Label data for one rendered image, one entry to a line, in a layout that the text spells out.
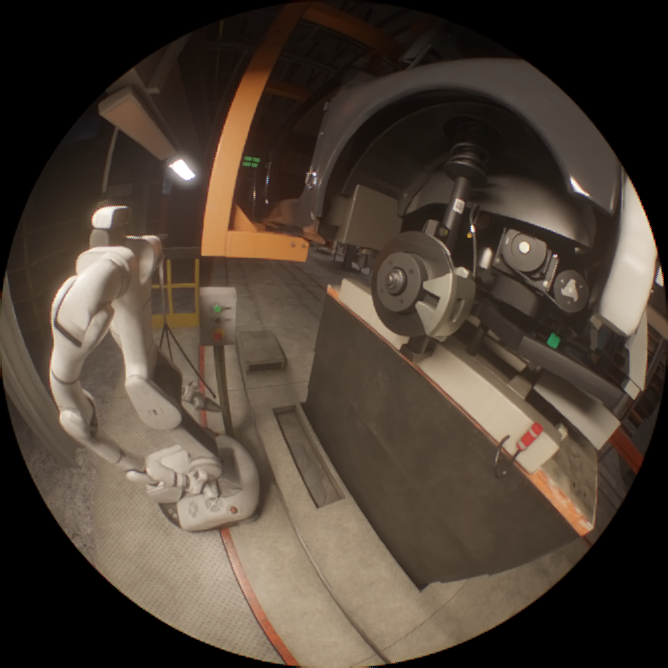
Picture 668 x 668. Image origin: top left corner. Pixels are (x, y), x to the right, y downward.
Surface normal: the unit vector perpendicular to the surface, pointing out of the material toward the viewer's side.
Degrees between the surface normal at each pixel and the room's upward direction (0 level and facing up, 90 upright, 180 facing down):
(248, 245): 90
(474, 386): 90
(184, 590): 0
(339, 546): 0
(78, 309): 74
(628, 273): 99
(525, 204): 90
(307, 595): 0
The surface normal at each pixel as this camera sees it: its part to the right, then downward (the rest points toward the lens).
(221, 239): 0.45, 0.51
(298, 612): 0.22, -0.86
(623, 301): -0.89, 0.14
